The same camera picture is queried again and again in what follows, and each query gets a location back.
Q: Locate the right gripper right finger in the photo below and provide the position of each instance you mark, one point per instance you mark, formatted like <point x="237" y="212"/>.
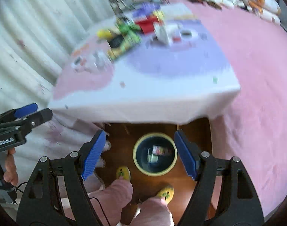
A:
<point x="238" y="201"/>

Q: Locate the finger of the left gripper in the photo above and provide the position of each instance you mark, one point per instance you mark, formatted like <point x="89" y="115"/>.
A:
<point x="35" y="119"/>
<point x="14" y="114"/>

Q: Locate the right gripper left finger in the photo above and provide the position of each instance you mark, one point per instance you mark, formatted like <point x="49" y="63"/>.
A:
<point x="41" y="202"/>

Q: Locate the clear plastic wrapper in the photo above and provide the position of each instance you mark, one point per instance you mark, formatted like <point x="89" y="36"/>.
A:
<point x="100" y="60"/>

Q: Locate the yellow egg roll packet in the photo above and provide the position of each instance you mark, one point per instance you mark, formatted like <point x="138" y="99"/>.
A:
<point x="105" y="34"/>

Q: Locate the green black snack box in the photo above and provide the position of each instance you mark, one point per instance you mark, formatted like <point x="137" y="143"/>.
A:
<point x="122" y="43"/>

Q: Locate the green paper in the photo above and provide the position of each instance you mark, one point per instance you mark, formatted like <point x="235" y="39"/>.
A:
<point x="125" y="25"/>

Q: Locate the red paper rolls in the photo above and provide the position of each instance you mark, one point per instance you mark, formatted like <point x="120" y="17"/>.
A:
<point x="147" y="25"/>

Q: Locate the purple plastic bag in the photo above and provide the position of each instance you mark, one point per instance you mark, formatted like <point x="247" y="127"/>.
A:
<point x="145" y="9"/>

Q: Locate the white tissue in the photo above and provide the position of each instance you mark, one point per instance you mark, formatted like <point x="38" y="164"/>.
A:
<point x="164" y="31"/>

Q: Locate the yellow paper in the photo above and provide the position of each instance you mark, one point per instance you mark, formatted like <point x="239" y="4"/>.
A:
<point x="158" y="14"/>

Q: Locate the dark blue trash bin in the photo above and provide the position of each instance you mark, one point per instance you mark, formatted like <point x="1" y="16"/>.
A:
<point x="140" y="151"/>

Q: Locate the person's left hand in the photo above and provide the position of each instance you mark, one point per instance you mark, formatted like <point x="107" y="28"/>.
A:
<point x="10" y="174"/>

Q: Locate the right yellow slipper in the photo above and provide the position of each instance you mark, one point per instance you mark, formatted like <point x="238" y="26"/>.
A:
<point x="166" y="193"/>

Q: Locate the yellow slipper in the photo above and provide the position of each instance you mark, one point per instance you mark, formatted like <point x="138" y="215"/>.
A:
<point x="123" y="173"/>
<point x="166" y="193"/>

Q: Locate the right pink trouser leg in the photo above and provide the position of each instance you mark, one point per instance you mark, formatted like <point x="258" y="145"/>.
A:
<point x="154" y="211"/>

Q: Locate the left yellow slipper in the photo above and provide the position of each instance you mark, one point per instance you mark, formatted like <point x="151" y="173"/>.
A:
<point x="123" y="173"/>

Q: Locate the floral cream curtain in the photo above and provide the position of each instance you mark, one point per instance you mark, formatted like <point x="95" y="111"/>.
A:
<point x="36" y="39"/>

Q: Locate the cartoon printed tablecloth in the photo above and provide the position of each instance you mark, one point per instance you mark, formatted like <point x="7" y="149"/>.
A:
<point x="152" y="82"/>

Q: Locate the folded cartoon quilt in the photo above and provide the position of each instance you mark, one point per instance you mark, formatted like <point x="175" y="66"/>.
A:
<point x="268" y="10"/>

